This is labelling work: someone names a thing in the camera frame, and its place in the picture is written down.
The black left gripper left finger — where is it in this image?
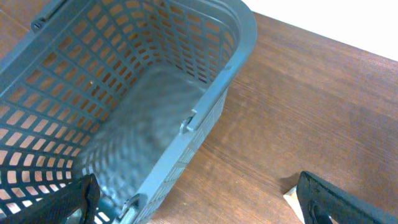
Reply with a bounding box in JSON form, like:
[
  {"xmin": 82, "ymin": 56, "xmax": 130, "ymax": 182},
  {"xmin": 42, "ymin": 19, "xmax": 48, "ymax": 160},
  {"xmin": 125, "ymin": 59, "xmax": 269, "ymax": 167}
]
[{"xmin": 1, "ymin": 174, "xmax": 100, "ymax": 223}]

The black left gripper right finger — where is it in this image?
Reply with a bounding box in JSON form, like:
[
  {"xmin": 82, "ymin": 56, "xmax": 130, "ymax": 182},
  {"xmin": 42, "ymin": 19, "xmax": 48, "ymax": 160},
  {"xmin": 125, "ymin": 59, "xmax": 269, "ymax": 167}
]
[{"xmin": 297, "ymin": 171, "xmax": 397, "ymax": 224}]

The small orange white packet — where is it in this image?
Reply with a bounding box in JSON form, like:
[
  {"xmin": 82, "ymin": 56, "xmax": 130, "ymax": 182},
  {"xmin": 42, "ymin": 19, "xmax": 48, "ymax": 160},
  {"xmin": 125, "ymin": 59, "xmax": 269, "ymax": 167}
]
[{"xmin": 283, "ymin": 185, "xmax": 305, "ymax": 224}]

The grey plastic mesh basket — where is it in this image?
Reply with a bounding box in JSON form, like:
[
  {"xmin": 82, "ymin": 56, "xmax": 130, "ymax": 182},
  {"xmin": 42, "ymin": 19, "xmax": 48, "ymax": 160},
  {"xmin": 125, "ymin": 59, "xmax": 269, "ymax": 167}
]
[{"xmin": 1, "ymin": 0, "xmax": 257, "ymax": 223}]

